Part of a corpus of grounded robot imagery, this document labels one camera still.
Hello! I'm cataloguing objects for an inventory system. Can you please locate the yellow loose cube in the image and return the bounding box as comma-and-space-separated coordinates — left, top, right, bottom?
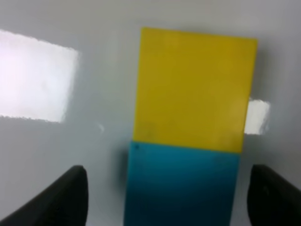
133, 27, 257, 153

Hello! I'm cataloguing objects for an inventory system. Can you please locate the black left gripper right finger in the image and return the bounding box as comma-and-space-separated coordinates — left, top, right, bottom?
247, 164, 301, 226

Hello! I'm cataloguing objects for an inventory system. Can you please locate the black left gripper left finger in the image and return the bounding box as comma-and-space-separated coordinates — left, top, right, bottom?
0, 165, 89, 226

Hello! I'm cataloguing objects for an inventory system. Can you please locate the blue cube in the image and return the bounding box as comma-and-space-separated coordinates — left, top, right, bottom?
124, 142, 240, 226

